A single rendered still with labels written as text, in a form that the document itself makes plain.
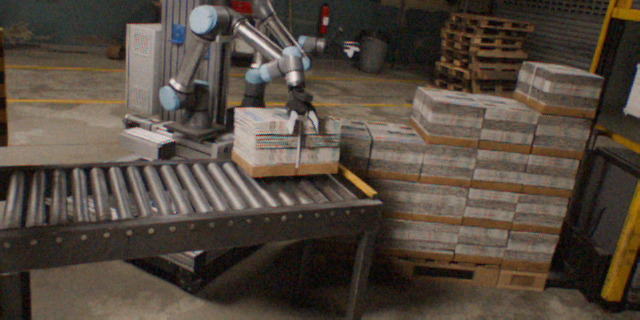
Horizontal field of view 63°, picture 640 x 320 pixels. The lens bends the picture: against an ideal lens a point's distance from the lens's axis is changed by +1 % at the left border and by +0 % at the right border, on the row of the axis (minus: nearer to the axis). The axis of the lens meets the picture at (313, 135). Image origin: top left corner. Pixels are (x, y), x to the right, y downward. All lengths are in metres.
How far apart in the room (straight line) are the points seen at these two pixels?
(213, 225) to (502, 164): 1.76
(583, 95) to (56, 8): 7.51
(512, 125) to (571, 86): 0.36
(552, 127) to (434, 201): 0.74
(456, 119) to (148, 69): 1.67
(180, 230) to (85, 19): 7.35
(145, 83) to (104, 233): 1.40
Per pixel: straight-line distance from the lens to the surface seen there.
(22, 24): 8.97
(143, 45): 2.97
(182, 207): 1.86
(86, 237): 1.74
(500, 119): 2.94
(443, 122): 2.84
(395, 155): 2.84
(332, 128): 2.13
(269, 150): 2.04
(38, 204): 1.91
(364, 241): 2.10
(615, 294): 3.46
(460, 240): 3.14
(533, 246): 3.33
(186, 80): 2.45
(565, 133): 3.11
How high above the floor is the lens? 1.61
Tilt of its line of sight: 17 degrees down
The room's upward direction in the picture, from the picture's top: 7 degrees clockwise
